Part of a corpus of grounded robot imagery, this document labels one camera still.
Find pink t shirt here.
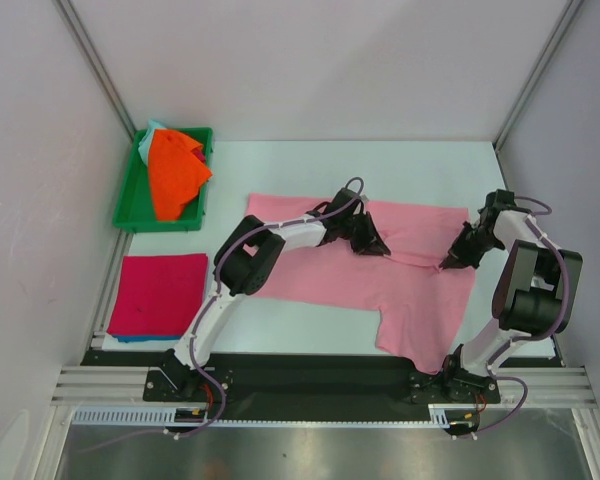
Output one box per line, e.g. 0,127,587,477
258,201,476,374

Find magenta t shirt in bin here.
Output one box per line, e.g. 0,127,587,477
191,146,206,164

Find aluminium frame rail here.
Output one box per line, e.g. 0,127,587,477
52,366,597,409

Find slotted cable duct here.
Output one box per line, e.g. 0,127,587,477
72,406,477,429

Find folded magenta t shirt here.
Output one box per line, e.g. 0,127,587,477
107,253,209,336

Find orange t shirt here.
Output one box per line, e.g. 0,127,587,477
148,129,212,222

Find green plastic bin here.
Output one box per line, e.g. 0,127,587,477
113,129,209,234

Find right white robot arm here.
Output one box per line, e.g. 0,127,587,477
439,190,583,401

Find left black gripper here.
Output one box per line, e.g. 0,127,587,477
338,211,389,256

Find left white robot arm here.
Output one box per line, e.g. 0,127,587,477
165,187,391,400

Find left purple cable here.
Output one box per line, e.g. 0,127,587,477
77,177,366,454

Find folded blue t shirt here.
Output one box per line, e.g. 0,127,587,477
109,334,181,343

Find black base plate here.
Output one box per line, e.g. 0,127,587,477
79,349,501,422

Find light blue t shirt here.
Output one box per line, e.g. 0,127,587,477
137,119,166,166

